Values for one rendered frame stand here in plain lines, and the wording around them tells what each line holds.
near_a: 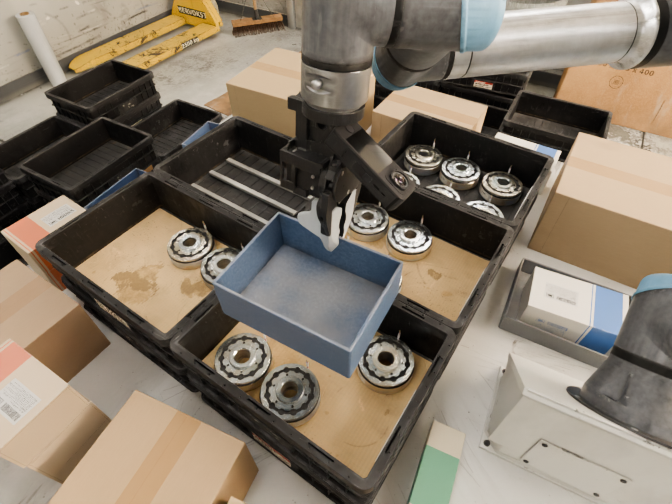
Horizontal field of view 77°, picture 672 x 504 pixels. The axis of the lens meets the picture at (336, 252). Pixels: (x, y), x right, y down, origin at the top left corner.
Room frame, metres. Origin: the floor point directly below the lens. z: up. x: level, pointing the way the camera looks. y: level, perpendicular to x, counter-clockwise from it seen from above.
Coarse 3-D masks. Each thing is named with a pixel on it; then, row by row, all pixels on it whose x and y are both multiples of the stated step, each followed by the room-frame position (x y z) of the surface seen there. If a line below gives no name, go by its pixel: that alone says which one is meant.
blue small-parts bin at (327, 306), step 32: (288, 224) 0.44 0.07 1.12; (256, 256) 0.39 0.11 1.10; (288, 256) 0.42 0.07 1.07; (320, 256) 0.42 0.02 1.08; (352, 256) 0.39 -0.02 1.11; (384, 256) 0.37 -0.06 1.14; (224, 288) 0.31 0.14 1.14; (256, 288) 0.36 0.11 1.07; (288, 288) 0.36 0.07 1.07; (320, 288) 0.36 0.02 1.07; (352, 288) 0.36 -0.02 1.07; (384, 288) 0.36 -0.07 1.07; (256, 320) 0.29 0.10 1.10; (288, 320) 0.27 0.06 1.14; (320, 320) 0.31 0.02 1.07; (352, 320) 0.31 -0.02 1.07; (320, 352) 0.25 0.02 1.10; (352, 352) 0.23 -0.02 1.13
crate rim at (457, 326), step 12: (420, 192) 0.74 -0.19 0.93; (444, 204) 0.70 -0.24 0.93; (456, 204) 0.70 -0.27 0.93; (480, 216) 0.66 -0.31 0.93; (504, 228) 0.62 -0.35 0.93; (504, 240) 0.59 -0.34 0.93; (504, 252) 0.57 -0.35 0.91; (492, 264) 0.52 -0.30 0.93; (480, 288) 0.47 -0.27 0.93; (408, 300) 0.44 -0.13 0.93; (468, 300) 0.44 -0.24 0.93; (432, 312) 0.41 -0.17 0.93; (468, 312) 0.41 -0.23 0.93; (444, 324) 0.39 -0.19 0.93; (456, 324) 0.39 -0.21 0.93
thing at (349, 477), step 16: (208, 304) 0.43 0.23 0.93; (400, 304) 0.43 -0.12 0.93; (192, 320) 0.40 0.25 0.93; (432, 320) 0.40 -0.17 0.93; (176, 336) 0.37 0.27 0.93; (448, 336) 0.37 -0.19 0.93; (176, 352) 0.34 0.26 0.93; (448, 352) 0.34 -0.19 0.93; (192, 368) 0.32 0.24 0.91; (208, 368) 0.31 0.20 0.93; (432, 368) 0.31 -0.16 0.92; (224, 384) 0.28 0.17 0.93; (240, 400) 0.25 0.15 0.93; (416, 400) 0.25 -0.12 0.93; (256, 416) 0.24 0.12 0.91; (272, 416) 0.23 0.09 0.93; (288, 432) 0.21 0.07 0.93; (400, 432) 0.21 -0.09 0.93; (304, 448) 0.19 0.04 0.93; (320, 448) 0.19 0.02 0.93; (384, 448) 0.19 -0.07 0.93; (320, 464) 0.17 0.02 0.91; (336, 464) 0.16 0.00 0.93; (384, 464) 0.16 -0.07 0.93; (352, 480) 0.14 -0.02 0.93; (368, 480) 0.14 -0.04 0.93
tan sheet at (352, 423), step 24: (240, 360) 0.37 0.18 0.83; (288, 360) 0.37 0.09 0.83; (312, 360) 0.37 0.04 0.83; (384, 360) 0.37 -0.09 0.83; (336, 384) 0.32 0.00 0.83; (360, 384) 0.32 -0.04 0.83; (408, 384) 0.32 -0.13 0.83; (336, 408) 0.28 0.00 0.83; (360, 408) 0.28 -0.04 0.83; (384, 408) 0.28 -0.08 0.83; (312, 432) 0.24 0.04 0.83; (336, 432) 0.24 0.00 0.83; (360, 432) 0.24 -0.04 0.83; (384, 432) 0.24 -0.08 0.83; (336, 456) 0.20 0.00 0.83; (360, 456) 0.20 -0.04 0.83
